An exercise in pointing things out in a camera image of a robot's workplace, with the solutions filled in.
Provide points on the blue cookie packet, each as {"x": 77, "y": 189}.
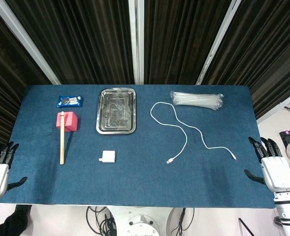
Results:
{"x": 69, "y": 101}

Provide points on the bundle of clear straws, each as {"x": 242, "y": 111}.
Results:
{"x": 196, "y": 100}

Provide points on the white frame post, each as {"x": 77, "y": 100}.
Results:
{"x": 277, "y": 108}
{"x": 137, "y": 41}
{"x": 26, "y": 41}
{"x": 217, "y": 44}

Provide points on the wooden stick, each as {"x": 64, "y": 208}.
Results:
{"x": 62, "y": 145}

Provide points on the blue table mat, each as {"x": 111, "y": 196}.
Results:
{"x": 144, "y": 177}

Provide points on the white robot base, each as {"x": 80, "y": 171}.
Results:
{"x": 139, "y": 226}

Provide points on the white charger block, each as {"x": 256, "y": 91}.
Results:
{"x": 108, "y": 156}

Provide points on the metal tray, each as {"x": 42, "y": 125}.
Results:
{"x": 116, "y": 111}

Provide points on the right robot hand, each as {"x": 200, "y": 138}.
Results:
{"x": 277, "y": 174}

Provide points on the black fabric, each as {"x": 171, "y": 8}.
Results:
{"x": 14, "y": 221}

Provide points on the pink foam block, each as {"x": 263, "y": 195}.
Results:
{"x": 71, "y": 121}

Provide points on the dark pleated curtain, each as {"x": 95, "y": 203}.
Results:
{"x": 85, "y": 37}

